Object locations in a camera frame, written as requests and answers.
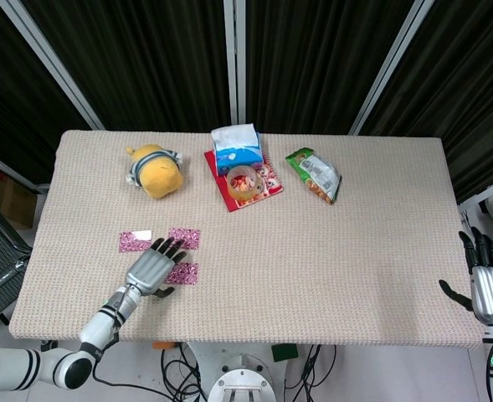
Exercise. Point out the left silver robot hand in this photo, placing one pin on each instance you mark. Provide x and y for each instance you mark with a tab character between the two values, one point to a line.
147	272

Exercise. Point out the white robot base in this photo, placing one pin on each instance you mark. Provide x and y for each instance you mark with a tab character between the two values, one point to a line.
244	377

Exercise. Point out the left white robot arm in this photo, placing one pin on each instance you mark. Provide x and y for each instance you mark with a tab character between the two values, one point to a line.
99	324

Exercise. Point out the orange block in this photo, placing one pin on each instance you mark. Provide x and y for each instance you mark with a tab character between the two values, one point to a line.
162	345

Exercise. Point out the yellow plush toy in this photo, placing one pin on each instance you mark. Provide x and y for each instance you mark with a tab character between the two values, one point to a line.
160	176

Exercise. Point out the beige woven tablecloth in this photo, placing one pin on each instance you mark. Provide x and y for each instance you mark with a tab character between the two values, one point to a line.
271	272

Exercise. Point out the clear cup of snacks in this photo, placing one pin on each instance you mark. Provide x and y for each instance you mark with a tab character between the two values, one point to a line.
242	182

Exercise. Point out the blue tissue box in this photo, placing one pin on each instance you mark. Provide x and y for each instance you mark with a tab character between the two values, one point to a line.
237	155

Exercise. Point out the red spiral notebook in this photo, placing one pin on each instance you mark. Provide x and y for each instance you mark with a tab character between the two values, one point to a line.
271	184

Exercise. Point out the brown cardboard box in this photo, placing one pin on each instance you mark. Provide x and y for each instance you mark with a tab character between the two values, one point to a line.
11	201

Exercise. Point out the green block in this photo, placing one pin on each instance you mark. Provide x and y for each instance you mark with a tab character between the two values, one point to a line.
284	353

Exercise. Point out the green snack bag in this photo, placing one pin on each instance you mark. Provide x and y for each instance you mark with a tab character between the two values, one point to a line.
317	173

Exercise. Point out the black curtain panel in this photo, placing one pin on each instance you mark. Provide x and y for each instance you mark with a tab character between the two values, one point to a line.
472	84
313	63
145	63
3	104

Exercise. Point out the grey aluminium partition post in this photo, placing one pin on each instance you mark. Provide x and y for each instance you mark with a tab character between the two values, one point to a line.
390	63
55	63
234	63

